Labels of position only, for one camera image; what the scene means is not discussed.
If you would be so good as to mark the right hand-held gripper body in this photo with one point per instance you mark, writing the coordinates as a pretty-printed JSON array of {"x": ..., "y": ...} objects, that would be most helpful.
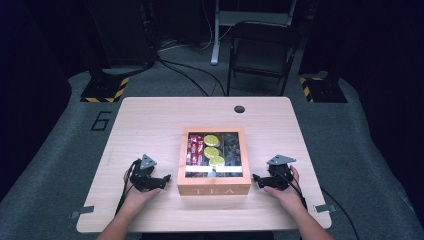
[{"x": 281, "y": 176}]

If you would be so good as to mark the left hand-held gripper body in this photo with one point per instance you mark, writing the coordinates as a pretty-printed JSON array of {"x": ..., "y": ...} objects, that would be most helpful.
[{"x": 143, "y": 176}]

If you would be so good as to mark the wooden box lid with window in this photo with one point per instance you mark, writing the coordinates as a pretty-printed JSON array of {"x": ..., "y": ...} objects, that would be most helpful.
[{"x": 181, "y": 156}]

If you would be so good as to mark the person's right hand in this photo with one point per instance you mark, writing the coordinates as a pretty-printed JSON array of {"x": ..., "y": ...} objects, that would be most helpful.
[{"x": 290, "y": 198}]

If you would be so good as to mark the person's left hand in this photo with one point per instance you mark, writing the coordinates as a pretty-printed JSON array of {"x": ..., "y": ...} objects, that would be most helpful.
[{"x": 140, "y": 200}]

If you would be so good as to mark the red tea packet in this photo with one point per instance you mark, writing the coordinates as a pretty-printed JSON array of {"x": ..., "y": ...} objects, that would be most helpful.
[
  {"x": 200, "y": 150},
  {"x": 191, "y": 150}
]

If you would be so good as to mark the pile of dark tea bags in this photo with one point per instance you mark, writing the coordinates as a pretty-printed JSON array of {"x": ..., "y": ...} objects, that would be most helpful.
[{"x": 232, "y": 150}]

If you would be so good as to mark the green round capsule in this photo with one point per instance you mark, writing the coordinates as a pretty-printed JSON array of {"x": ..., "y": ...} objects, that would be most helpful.
[
  {"x": 211, "y": 140},
  {"x": 211, "y": 152},
  {"x": 217, "y": 161}
]

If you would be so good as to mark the black stand base hazard stripes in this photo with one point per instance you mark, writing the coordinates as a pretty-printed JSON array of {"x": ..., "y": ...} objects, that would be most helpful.
[
  {"x": 325, "y": 91},
  {"x": 103, "y": 90}
]

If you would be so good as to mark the black folding chair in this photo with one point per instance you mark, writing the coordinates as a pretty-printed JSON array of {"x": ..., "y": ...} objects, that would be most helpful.
[{"x": 263, "y": 50}]

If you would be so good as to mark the black cabinet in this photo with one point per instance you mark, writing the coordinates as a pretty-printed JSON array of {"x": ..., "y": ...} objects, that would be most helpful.
[{"x": 123, "y": 33}]

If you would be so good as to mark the grey metal bracket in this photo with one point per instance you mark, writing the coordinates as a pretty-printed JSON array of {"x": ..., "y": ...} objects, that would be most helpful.
[
  {"x": 325, "y": 208},
  {"x": 83, "y": 211}
]

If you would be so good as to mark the white desk frame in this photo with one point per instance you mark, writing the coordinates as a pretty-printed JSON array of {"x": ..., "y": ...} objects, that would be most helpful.
[{"x": 216, "y": 40}]

